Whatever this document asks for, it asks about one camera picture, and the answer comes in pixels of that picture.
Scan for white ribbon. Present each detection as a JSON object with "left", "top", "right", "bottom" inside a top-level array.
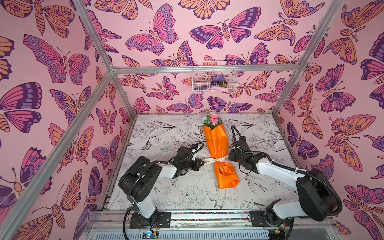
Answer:
[{"left": 199, "top": 154, "right": 229, "bottom": 166}]

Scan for orange wrapping paper sheet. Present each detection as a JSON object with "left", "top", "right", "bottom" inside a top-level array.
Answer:
[{"left": 203, "top": 124, "right": 240, "bottom": 189}]

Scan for pink fake rose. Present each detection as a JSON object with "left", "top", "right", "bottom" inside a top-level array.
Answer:
[{"left": 209, "top": 111, "right": 223, "bottom": 130}]

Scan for white fake flower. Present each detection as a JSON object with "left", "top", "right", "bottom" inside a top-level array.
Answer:
[{"left": 202, "top": 116, "right": 211, "bottom": 126}]

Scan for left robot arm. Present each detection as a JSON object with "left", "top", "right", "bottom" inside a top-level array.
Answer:
[{"left": 118, "top": 142, "right": 205, "bottom": 221}]

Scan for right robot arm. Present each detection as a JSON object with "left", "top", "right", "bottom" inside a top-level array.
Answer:
[{"left": 229, "top": 136, "right": 343, "bottom": 225}]

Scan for green circuit board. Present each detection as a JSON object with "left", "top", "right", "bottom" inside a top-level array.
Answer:
[{"left": 142, "top": 231, "right": 159, "bottom": 240}]

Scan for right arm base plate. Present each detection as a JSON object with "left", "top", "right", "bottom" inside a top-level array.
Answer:
[{"left": 249, "top": 210, "right": 292, "bottom": 228}]

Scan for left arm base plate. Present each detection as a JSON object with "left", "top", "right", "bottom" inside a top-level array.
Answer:
[{"left": 130, "top": 212, "right": 171, "bottom": 229}]

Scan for white wire basket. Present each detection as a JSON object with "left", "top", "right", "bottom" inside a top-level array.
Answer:
[{"left": 191, "top": 61, "right": 239, "bottom": 95}]

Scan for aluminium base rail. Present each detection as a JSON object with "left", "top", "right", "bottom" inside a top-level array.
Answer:
[{"left": 81, "top": 209, "right": 343, "bottom": 240}]

